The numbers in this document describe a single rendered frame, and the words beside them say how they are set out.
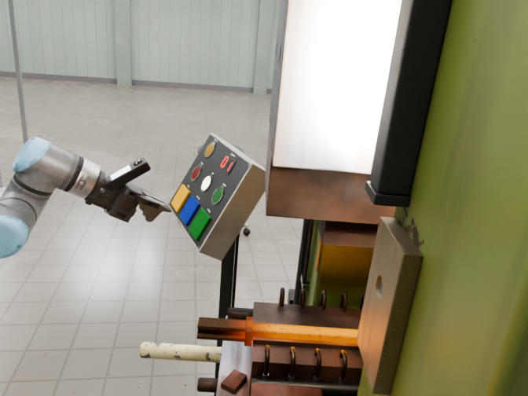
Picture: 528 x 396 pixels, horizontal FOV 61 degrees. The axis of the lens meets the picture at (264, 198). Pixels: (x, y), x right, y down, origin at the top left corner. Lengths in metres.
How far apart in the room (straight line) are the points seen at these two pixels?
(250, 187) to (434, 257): 0.83
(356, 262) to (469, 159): 0.69
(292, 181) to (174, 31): 10.06
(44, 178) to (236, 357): 0.57
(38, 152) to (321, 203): 0.66
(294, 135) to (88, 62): 10.41
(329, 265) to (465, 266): 0.68
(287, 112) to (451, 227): 0.28
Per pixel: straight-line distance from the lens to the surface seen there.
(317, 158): 0.61
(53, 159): 1.11
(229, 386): 0.89
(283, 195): 0.68
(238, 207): 1.21
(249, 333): 0.87
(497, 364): 0.34
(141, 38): 10.73
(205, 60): 10.70
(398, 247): 0.46
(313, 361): 0.86
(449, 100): 0.43
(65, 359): 2.43
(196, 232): 1.26
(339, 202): 0.69
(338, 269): 1.05
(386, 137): 0.47
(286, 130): 0.60
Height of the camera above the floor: 1.55
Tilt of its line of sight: 21 degrees down
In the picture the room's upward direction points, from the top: 5 degrees clockwise
